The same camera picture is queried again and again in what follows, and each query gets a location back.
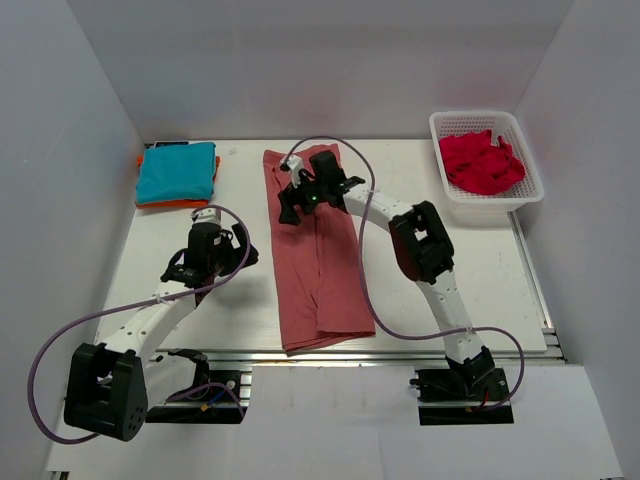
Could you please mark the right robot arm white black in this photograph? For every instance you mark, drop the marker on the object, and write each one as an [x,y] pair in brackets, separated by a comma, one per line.
[422,248]

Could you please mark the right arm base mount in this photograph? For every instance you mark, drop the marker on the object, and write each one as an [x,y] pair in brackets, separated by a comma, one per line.
[443,401]

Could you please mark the aluminium front rail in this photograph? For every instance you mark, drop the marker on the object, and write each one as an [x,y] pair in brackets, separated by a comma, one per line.
[552,357]

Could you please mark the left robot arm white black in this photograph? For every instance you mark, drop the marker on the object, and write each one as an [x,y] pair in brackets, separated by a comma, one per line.
[114,383]

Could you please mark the folded teal t shirt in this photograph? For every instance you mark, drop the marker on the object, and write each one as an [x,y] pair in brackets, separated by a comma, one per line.
[177,172]

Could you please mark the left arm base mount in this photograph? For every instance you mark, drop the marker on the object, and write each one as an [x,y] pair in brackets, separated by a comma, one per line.
[200,395]

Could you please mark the white plastic basket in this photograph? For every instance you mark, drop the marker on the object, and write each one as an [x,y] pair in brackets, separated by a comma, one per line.
[502,125]

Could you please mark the salmon pink t shirt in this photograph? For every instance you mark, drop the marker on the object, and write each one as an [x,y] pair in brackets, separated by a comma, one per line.
[320,301]

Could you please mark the folded dark shirt under stack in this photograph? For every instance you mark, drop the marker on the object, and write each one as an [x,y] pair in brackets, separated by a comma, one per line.
[160,144]

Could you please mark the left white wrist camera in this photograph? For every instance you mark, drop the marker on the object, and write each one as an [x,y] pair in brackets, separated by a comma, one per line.
[209,215]

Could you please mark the red t shirt in basket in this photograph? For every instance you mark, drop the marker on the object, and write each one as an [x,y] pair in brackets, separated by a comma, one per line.
[474,164]

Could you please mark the folded orange t shirt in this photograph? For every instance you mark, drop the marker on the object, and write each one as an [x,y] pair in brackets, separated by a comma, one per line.
[181,203]

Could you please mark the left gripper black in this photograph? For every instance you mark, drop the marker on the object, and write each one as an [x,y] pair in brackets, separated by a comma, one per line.
[232,248]

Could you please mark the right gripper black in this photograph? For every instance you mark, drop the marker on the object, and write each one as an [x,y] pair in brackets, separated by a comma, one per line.
[297,195]

